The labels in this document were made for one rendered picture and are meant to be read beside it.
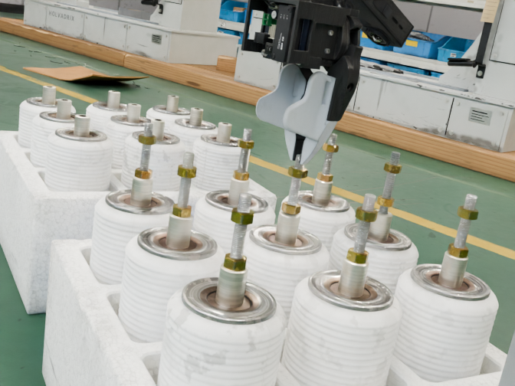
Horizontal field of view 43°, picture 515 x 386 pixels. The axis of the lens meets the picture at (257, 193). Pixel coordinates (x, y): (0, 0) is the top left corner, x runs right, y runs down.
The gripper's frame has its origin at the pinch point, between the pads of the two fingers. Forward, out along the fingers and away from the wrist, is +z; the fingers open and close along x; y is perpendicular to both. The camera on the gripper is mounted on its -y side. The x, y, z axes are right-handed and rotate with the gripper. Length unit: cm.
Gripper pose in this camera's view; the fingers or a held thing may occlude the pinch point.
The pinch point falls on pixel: (306, 148)
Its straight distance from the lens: 64.9
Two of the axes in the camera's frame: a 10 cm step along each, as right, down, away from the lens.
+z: -1.6, 9.5, 2.8
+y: -7.8, 0.5, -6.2
